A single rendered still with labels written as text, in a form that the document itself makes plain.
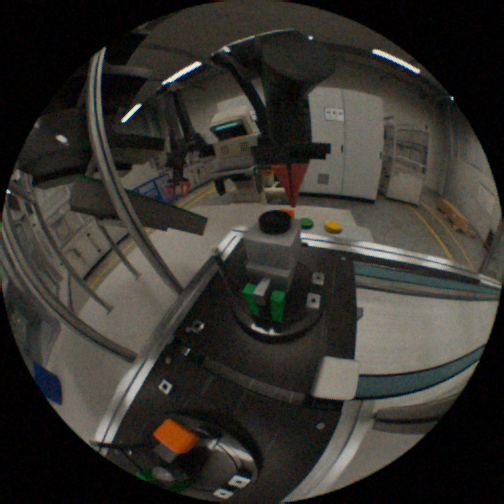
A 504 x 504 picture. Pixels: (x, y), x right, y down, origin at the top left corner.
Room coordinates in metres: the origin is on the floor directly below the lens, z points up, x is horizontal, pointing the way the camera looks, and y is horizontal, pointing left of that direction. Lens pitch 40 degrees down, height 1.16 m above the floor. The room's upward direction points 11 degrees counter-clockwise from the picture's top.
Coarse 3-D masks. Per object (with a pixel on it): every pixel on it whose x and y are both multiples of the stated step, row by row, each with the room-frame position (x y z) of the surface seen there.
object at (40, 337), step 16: (0, 256) 0.02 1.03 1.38; (32, 256) 0.31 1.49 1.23; (16, 272) 0.07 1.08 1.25; (16, 288) 0.01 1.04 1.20; (16, 304) -0.05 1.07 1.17; (16, 320) -0.13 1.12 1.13; (32, 320) -0.04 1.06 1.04; (16, 336) -0.22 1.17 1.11; (32, 336) -0.12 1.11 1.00; (48, 336) -0.04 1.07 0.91; (32, 352) -0.22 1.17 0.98
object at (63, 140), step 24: (48, 120) 0.13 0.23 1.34; (72, 120) 0.17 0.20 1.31; (24, 144) 0.09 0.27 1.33; (48, 144) 0.13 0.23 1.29; (72, 144) 0.16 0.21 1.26; (120, 144) 0.22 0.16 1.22; (144, 144) 0.25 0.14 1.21; (24, 168) 0.10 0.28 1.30; (48, 168) 0.17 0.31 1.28; (72, 168) 0.23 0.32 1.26
